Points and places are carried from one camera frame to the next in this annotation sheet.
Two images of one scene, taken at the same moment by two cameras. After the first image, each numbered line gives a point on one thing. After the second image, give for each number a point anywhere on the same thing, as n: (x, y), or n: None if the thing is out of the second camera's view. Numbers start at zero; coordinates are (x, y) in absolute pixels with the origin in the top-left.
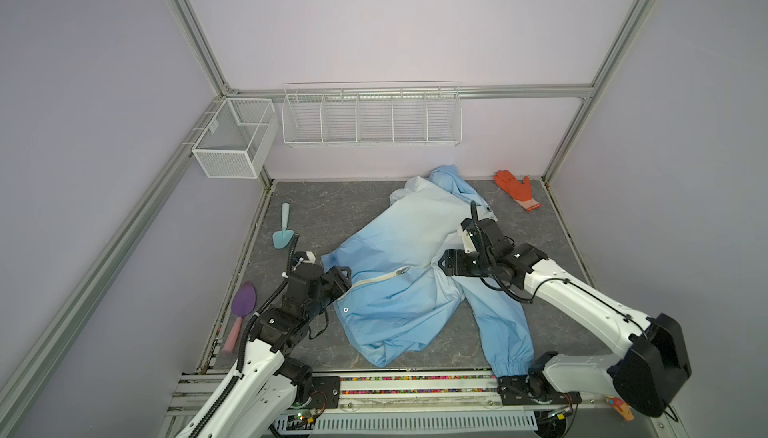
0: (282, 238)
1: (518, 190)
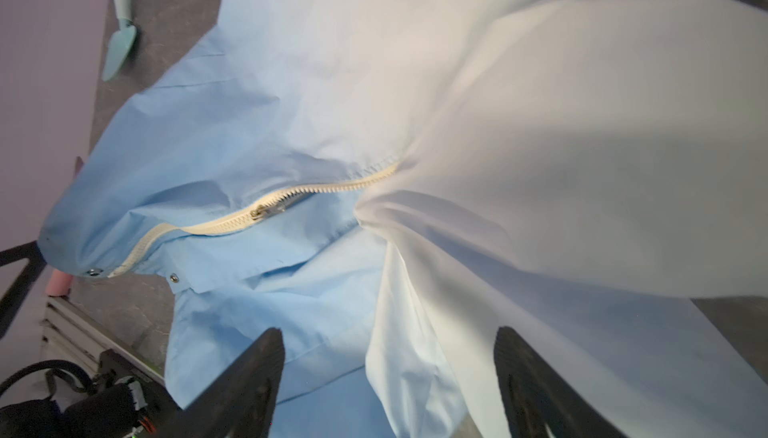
0: (123, 37)
1: None
